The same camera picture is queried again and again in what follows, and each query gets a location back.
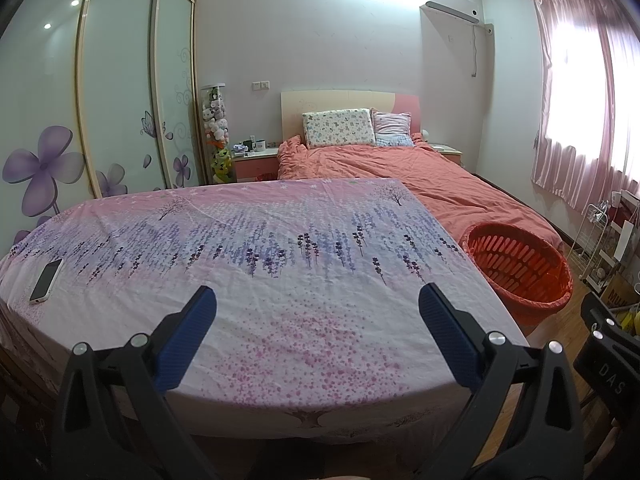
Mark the pink curtain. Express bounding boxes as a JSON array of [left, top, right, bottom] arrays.
[[522, 0, 640, 216]]

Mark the white air conditioner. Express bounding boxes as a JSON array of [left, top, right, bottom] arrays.
[[419, 0, 482, 25]]

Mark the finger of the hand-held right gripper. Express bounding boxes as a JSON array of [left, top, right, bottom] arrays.
[[580, 292, 640, 361]]

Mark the white wire rack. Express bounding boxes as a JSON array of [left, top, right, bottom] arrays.
[[575, 200, 613, 281]]

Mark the salmon pink duvet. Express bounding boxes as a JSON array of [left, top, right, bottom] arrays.
[[276, 135, 566, 261]]

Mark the white smartphone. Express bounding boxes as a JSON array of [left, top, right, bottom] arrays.
[[28, 258, 65, 305]]

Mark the brown paper bag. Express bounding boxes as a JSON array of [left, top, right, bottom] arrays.
[[600, 272, 640, 311]]

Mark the white storage trolley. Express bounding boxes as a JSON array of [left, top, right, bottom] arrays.
[[582, 240, 626, 293]]

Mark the clear tube of plush toys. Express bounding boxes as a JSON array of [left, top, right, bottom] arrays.
[[200, 84, 236, 186]]

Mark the orange plastic laundry basket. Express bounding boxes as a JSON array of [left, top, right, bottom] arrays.
[[459, 221, 573, 333]]

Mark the pink striped pillow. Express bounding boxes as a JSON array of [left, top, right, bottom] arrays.
[[371, 108, 416, 148]]

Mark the cream and pink headboard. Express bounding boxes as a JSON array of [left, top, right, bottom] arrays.
[[280, 89, 423, 151]]

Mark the floral print pillow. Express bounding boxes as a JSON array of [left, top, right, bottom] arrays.
[[301, 108, 377, 150]]

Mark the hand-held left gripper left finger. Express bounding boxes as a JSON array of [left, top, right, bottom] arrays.
[[52, 285, 218, 480]]

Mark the pink floral printed tablecloth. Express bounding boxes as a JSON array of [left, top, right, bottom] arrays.
[[0, 177, 531, 456]]

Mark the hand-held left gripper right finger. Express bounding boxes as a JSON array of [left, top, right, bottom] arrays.
[[418, 282, 586, 480]]

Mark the flower print sliding wardrobe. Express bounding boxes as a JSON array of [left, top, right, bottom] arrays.
[[0, 0, 201, 261]]

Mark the pink and white nightstand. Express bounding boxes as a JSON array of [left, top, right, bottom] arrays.
[[232, 147, 281, 183], [430, 142, 462, 163]]

